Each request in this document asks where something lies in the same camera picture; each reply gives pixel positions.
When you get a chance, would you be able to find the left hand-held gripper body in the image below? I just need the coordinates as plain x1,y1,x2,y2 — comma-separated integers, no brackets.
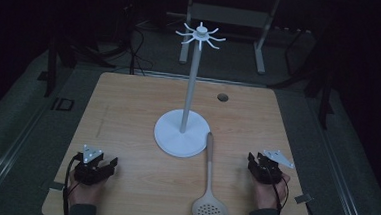
73,143,117,188

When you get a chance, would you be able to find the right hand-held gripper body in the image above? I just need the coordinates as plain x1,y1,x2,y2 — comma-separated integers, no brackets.
251,148,296,187

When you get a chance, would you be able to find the white slotted spoon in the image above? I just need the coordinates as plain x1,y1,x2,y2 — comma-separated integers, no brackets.
191,131,234,215

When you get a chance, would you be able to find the white utensil stand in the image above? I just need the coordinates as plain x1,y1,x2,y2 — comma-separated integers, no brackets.
151,18,228,160

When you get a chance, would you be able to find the person's left hand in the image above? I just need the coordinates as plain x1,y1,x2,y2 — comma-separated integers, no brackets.
66,172,109,209

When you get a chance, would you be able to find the person's right hand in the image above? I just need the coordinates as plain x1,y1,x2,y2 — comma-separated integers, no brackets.
251,171,292,213

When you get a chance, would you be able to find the grey tape strip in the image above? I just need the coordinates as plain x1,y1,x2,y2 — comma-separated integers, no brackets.
294,192,313,205
48,180,66,192

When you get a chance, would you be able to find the black metal stand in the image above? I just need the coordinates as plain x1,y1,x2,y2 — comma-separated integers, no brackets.
266,25,339,131
36,34,117,103

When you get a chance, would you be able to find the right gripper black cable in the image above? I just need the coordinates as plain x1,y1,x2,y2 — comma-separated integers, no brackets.
265,168,291,215

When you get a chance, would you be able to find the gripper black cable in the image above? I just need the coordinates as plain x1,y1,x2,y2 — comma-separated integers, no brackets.
265,168,291,215
61,154,82,215

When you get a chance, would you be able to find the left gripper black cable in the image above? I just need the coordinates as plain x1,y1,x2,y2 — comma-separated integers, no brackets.
61,154,82,215

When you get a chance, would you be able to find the black floor cable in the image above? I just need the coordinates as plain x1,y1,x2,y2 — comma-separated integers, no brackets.
126,27,156,77

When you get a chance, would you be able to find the white metal desk frame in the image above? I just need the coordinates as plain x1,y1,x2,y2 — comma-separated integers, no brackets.
178,0,281,76

